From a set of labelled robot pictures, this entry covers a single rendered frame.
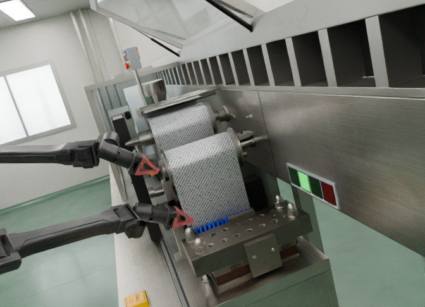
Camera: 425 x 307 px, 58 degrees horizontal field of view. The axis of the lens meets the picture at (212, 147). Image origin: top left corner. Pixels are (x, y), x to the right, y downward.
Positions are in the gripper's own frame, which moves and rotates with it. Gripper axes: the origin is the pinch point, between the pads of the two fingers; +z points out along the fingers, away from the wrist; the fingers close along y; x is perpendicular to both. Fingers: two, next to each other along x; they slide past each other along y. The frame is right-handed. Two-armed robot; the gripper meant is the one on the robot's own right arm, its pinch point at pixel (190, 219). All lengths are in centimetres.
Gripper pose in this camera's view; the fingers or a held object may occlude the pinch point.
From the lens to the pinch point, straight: 133.8
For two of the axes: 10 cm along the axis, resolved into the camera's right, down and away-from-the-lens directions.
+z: 9.3, 2.2, 3.0
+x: 2.5, -9.6, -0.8
